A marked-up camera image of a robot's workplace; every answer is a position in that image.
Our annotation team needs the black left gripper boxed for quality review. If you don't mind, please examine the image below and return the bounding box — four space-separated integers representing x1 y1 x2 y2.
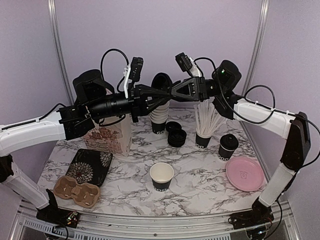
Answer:
88 83 171 123

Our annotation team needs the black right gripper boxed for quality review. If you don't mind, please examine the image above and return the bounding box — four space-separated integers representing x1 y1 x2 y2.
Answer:
164 76 225 102

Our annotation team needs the black coffee cup lid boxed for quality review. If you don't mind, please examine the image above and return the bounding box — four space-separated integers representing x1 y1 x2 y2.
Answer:
220 134 239 151

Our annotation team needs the black takeout coffee cup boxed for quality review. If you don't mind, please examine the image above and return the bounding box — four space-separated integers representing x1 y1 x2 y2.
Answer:
149 162 175 192
218 146 235 162

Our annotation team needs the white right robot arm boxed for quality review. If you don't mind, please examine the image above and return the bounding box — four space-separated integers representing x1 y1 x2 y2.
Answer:
170 55 311 224

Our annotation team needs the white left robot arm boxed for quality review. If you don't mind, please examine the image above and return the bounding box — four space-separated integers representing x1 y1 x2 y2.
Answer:
0 69 172 223

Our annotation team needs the white paper takeout bag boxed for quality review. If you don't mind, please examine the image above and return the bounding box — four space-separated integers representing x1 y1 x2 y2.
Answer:
82 114 132 158

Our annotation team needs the stack of paper cups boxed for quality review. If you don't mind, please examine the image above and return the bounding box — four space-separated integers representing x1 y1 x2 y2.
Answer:
149 101 170 135

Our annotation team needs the loose black lid on table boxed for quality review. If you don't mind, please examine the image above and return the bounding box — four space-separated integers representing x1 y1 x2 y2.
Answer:
165 121 182 132

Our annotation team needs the stack of black lids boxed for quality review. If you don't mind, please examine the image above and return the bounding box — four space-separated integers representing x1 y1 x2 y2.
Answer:
167 129 187 148

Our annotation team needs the black cup holding straws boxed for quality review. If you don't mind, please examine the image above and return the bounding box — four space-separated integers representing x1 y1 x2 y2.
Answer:
195 132 212 149

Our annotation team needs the black floral tray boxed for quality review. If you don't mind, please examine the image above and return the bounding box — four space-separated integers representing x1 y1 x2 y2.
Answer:
65 148 113 187

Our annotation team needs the pink plastic plate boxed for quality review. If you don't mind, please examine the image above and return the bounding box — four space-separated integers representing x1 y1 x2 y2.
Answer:
225 156 265 192

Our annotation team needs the brown cardboard cup carrier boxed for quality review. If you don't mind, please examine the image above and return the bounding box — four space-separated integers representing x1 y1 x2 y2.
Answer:
53 175 100 208

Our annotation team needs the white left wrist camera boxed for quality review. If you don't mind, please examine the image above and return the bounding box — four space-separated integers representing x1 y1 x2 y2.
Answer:
123 57 144 99

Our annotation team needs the right aluminium frame post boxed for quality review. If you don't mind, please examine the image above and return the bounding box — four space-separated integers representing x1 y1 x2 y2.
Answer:
241 0 270 95

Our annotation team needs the aluminium frame post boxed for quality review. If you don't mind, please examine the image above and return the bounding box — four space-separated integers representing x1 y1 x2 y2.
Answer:
241 0 270 95
47 0 74 105

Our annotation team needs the left aluminium frame post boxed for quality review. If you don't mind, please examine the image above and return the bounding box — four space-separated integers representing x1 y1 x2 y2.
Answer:
47 0 74 105

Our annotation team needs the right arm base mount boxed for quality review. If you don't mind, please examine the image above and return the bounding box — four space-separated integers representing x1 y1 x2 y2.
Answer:
228 198 274 230

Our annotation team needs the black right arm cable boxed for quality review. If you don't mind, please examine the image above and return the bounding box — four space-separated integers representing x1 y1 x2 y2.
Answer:
193 57 312 173

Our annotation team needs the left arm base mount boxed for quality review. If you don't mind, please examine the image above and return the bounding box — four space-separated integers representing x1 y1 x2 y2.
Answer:
36 189 80 229

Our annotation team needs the aluminium table edge rail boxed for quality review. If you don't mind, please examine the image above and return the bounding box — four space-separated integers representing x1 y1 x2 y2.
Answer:
8 200 301 240

